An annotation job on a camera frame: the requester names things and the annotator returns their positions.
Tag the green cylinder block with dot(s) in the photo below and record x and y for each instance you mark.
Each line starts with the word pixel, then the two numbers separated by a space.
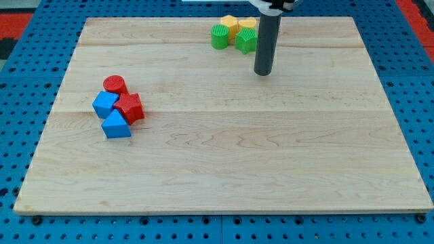
pixel 219 36

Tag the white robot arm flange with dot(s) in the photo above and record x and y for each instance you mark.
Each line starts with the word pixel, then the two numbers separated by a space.
pixel 275 7

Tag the light wooden board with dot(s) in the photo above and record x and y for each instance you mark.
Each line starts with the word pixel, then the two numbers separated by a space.
pixel 316 136

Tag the yellow heart block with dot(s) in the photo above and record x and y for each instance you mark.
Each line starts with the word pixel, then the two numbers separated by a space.
pixel 249 23

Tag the red star block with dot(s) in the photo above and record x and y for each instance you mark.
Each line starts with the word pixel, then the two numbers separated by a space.
pixel 130 106

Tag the yellow hexagon block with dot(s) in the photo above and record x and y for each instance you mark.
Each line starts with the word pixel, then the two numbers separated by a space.
pixel 232 24

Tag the blue triangle block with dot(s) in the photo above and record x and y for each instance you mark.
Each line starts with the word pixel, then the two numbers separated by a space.
pixel 115 126

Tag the green star block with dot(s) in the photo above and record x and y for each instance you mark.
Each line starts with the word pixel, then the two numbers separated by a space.
pixel 246 40

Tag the blue cube block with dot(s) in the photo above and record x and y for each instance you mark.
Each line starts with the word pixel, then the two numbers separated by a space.
pixel 103 103

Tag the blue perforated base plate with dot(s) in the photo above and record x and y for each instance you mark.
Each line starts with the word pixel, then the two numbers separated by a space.
pixel 34 70

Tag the red cylinder block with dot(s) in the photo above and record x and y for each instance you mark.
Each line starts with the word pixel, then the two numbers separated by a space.
pixel 115 84

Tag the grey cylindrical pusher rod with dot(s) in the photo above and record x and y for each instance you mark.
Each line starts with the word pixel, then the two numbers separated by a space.
pixel 267 39

